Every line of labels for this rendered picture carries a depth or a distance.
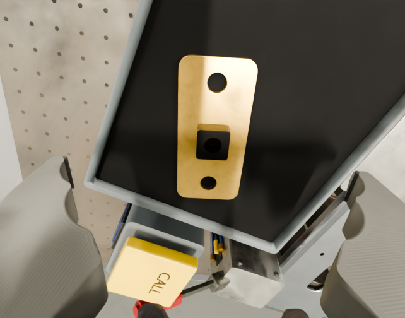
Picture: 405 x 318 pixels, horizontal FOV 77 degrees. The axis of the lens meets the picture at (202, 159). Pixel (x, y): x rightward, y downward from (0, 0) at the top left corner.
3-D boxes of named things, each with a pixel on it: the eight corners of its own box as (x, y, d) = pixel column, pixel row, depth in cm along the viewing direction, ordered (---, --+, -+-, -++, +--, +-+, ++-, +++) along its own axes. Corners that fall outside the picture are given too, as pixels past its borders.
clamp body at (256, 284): (234, 178, 72) (260, 309, 40) (197, 163, 69) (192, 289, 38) (248, 158, 68) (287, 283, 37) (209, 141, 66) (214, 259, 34)
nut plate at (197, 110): (236, 197, 16) (238, 209, 15) (177, 194, 16) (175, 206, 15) (258, 58, 12) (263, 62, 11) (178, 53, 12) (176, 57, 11)
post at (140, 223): (192, 123, 63) (176, 294, 25) (164, 111, 61) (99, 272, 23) (206, 96, 60) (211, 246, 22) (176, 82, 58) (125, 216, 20)
